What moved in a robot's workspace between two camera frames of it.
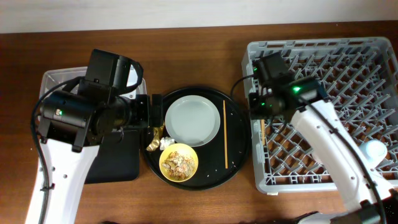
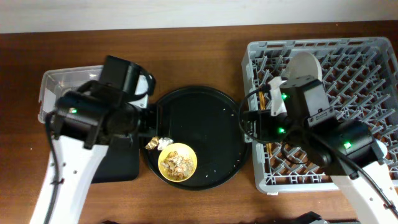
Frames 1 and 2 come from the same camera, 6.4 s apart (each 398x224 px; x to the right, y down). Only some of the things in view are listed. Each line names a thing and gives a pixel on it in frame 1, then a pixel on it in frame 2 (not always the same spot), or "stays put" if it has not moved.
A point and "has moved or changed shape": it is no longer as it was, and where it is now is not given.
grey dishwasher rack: [359, 76] stays put
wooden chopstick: [225, 134] has moved or changed shape
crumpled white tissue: [165, 142] stays put
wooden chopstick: [263, 131] has moved or changed shape
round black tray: [219, 160] stays put
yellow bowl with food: [178, 162] stays put
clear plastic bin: [52, 77] stays put
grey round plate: [192, 121] -> [302, 64]
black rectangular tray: [117, 158] stays put
